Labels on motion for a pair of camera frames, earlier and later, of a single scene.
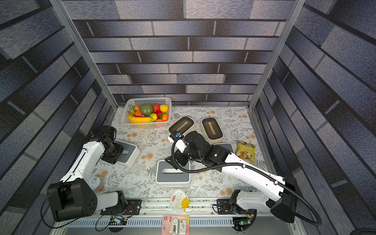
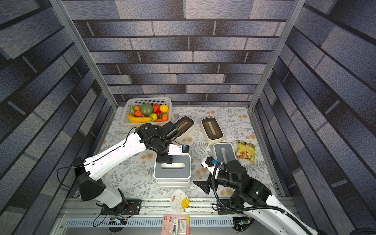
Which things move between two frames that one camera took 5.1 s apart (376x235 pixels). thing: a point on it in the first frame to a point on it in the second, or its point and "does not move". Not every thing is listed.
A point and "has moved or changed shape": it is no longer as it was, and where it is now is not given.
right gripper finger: (170, 160) to (204, 185)
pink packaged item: (176, 224) does not move
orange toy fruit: (164, 117) does not move
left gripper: (113, 159) to (166, 159)
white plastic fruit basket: (147, 112) does not move
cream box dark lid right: (211, 130) does not move
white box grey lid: (128, 160) has moved or changed shape
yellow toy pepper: (164, 108) does not move
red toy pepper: (156, 109) does not move
